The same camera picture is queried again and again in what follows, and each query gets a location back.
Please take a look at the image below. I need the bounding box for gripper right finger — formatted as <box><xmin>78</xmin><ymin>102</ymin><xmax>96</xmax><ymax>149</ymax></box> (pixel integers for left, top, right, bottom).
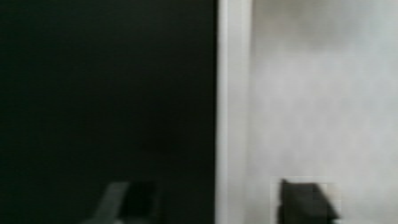
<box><xmin>277</xmin><ymin>179</ymin><xmax>339</xmax><ymax>224</ymax></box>

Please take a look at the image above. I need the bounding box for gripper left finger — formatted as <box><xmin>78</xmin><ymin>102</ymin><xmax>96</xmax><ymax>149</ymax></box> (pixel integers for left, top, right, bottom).
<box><xmin>87</xmin><ymin>181</ymin><xmax>160</xmax><ymax>224</ymax></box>

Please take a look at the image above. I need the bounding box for white desk top tray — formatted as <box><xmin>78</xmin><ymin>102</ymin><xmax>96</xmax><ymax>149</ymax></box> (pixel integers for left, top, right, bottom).
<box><xmin>215</xmin><ymin>0</ymin><xmax>398</xmax><ymax>224</ymax></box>

